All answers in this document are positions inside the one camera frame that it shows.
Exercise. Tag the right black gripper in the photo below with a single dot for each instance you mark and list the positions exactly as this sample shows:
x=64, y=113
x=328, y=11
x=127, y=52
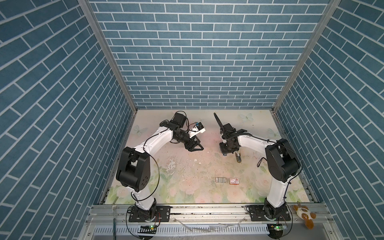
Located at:
x=223, y=151

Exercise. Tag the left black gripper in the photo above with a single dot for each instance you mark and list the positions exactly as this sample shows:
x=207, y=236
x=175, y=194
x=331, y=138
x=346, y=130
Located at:
x=190, y=147

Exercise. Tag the beige stapler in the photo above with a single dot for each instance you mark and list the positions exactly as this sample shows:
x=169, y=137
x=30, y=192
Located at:
x=238, y=157

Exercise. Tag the plush toy animal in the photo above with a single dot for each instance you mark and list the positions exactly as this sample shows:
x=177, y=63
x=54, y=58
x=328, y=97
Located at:
x=305, y=214

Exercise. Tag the white slotted cable duct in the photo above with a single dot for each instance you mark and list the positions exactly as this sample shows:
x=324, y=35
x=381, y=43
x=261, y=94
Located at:
x=181, y=231

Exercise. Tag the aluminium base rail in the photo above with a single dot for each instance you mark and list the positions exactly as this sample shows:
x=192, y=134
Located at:
x=191, y=214

